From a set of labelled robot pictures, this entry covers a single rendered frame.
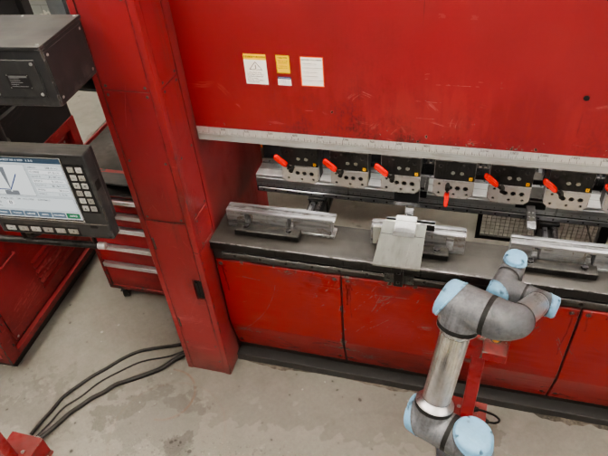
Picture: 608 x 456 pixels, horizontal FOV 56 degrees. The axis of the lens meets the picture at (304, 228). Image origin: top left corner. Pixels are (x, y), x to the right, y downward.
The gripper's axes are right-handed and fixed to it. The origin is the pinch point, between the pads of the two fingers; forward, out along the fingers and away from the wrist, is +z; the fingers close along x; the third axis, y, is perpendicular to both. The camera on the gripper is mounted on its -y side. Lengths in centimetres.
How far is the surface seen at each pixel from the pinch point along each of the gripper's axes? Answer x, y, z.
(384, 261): 45.9, 5.5, -15.9
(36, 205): 160, -34, -57
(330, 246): 73, 20, -2
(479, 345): 6.0, -5.9, 9.3
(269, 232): 101, 18, -5
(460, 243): 19.9, 29.9, -6.9
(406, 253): 38.4, 11.7, -15.3
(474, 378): 4.9, -3.0, 38.3
